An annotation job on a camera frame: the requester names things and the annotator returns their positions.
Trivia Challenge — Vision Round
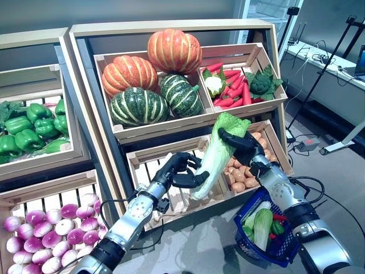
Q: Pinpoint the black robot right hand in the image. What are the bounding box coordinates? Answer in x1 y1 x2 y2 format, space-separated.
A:
218 127 267 168

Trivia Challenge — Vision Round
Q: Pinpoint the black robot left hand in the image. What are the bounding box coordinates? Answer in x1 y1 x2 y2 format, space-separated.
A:
151 152 210 191

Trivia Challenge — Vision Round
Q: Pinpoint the green white napa cabbage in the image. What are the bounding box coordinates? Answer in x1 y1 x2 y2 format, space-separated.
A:
189 112 252 200
253 208 274 251
244 201 271 229

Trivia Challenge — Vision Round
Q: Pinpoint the blue plastic shopping basket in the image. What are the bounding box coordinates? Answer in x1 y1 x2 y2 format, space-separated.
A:
233 187 300 268

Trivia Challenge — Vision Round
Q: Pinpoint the light wooden slatted crate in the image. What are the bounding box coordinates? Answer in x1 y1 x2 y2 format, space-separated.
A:
93 50 216 145
209 119 295 198
0 170 112 274
198 42 289 115
0 64 92 183
125 135 229 232

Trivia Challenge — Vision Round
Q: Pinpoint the grey power strip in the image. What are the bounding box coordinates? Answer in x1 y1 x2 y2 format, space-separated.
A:
296 139 320 152

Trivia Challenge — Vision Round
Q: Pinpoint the green broccoli with leaves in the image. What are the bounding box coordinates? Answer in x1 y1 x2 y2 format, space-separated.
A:
245 65 283 101

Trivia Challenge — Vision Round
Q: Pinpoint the white cauliflower with leaves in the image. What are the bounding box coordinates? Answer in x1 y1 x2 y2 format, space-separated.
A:
202 67 228 98

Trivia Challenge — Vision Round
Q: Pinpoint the dark green striped pumpkin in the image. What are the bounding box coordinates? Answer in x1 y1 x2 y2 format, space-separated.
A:
109 86 171 128

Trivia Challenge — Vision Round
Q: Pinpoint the green striped pumpkin with stem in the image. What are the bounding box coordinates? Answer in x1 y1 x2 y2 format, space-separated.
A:
159 74 204 118

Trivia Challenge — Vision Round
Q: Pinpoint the black tripod stand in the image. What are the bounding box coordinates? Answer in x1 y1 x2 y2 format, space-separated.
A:
286 15 365 132

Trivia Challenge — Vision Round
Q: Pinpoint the orange striped pumpkin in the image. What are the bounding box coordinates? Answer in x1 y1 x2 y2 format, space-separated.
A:
101 55 159 99
147 28 202 75

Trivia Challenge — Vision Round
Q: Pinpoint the white desk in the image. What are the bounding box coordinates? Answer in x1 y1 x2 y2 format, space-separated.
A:
286 42 365 155

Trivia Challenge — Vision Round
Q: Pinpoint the wooden vegetable display stand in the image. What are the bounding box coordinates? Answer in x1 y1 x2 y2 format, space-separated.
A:
0 27 98 189
68 18 289 229

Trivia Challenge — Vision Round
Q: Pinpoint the open grey laptop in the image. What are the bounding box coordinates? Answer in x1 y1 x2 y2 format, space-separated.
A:
353 45 365 82

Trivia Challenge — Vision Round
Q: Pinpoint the black pole with box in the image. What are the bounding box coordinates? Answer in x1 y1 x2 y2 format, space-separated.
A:
278 6 300 52

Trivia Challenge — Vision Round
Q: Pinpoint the dark green leafy vegetable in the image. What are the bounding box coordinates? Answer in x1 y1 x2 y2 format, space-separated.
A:
0 100 28 120

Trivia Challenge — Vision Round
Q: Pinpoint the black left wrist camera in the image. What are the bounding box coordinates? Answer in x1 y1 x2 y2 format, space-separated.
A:
155 198 171 213

